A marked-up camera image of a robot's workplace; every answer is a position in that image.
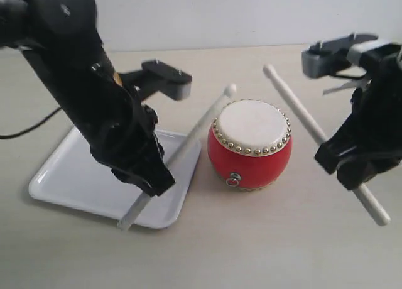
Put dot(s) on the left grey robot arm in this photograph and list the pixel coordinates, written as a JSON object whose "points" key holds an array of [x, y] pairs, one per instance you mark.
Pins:
{"points": [[60, 41]]}

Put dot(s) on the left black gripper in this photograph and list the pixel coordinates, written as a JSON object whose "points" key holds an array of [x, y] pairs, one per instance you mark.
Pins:
{"points": [[129, 147]]}

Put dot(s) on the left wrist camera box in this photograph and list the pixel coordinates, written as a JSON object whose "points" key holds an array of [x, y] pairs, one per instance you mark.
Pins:
{"points": [[157, 76]]}

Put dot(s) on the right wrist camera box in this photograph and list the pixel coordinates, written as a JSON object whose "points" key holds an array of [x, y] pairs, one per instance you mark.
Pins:
{"points": [[328, 57]]}

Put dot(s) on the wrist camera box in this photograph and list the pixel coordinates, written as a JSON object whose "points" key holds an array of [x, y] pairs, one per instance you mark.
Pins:
{"points": [[328, 57], [157, 76]]}

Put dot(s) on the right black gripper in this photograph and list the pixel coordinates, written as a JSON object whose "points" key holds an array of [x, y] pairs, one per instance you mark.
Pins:
{"points": [[369, 142]]}

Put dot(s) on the white plastic tray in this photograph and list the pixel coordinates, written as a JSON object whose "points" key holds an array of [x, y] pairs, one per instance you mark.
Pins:
{"points": [[73, 179]]}

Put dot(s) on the wooden drumstick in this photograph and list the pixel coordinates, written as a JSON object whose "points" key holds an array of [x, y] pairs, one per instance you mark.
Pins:
{"points": [[141, 202], [363, 194]]}

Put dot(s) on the small red drum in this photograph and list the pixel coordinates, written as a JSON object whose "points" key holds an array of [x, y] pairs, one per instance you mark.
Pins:
{"points": [[249, 143]]}

